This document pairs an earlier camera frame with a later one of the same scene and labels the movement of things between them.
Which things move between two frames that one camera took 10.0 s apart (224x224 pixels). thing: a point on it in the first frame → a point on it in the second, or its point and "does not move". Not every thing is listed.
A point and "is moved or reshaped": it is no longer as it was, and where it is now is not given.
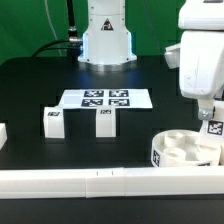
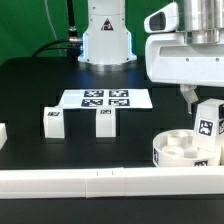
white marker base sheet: [119, 98] does not move
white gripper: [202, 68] → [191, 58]
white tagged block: [106, 121] does not move
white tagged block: [208, 148] is moved or reshaped
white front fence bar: [112, 182] does not move
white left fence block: [3, 135] does not move
